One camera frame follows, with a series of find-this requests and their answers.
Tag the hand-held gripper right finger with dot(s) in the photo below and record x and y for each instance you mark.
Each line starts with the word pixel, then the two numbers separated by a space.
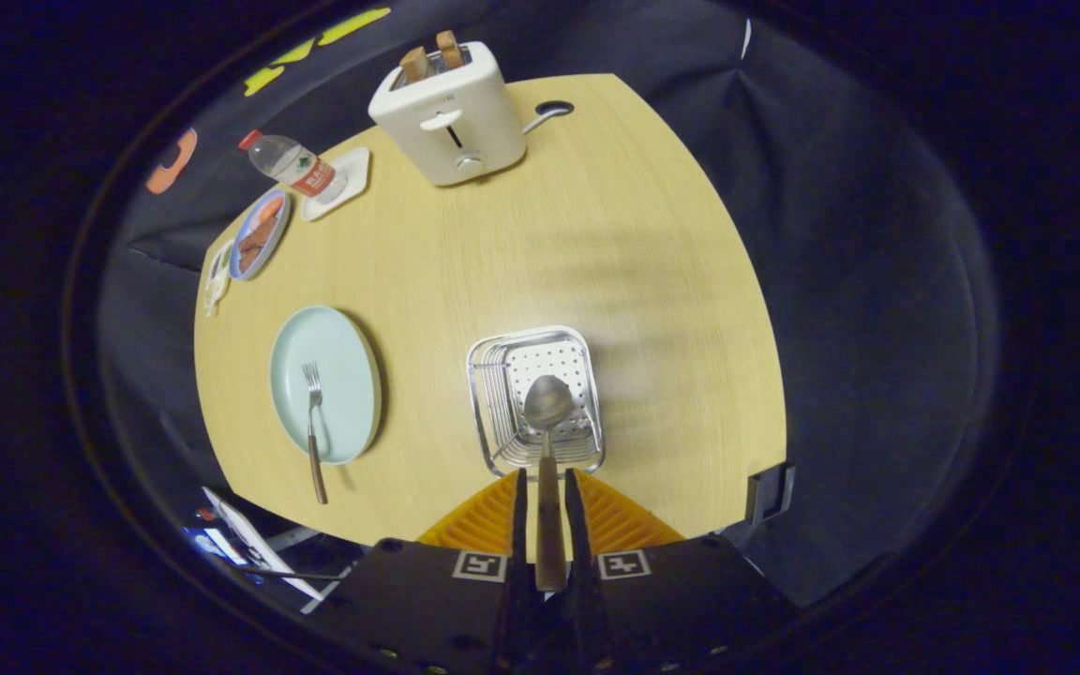
pixel 662 609

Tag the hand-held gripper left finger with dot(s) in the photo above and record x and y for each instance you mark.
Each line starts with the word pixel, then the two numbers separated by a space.
pixel 446 609

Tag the thin black rod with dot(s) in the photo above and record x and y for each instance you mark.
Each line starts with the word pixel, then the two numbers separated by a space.
pixel 296 574

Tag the black table clamp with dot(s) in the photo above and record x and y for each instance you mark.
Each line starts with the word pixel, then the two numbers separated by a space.
pixel 765 492

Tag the white paper sheet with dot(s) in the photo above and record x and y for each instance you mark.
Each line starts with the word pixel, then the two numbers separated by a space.
pixel 254 544

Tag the blue lit device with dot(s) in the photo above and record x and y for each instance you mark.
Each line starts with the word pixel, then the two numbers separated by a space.
pixel 217 546

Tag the light green plate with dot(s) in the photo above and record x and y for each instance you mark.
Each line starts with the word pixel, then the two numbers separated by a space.
pixel 343 375

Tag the black backdrop cloth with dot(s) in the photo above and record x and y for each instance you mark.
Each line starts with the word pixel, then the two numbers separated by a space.
pixel 877 281

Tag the blue rimmed plate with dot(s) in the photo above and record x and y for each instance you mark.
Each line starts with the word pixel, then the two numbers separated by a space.
pixel 276 248

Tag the reddish food pieces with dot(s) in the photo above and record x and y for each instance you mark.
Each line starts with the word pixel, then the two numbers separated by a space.
pixel 259 234

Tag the white square coaster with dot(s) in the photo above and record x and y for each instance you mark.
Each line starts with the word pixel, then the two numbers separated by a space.
pixel 352 173

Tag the clear water bottle red label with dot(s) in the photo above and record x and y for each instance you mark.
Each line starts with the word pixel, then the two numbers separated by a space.
pixel 292 164

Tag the white toaster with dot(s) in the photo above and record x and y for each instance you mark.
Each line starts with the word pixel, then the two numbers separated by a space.
pixel 465 112

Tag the brown toast slice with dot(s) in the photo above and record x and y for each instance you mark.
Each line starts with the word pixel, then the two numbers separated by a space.
pixel 450 49
pixel 414 64

